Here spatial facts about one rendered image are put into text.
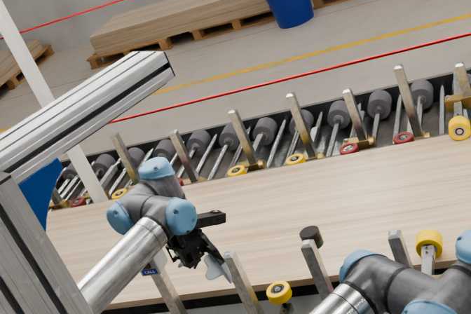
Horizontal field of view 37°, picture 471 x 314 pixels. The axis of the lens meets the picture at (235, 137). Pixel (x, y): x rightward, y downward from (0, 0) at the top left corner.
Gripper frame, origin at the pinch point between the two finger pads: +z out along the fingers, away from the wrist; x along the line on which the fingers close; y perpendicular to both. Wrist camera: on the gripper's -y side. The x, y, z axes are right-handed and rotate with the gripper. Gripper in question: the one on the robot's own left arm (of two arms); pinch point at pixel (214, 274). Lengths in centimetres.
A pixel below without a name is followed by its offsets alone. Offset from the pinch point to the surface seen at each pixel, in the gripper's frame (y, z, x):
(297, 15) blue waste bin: -422, 121, -406
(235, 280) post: -17.2, 23.9, -23.4
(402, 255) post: -44, 23, 20
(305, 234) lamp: -34.5, 15.0, -5.3
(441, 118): -152, 50, -42
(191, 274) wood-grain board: -25, 42, -66
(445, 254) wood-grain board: -66, 42, 15
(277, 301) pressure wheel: -28, 43, -25
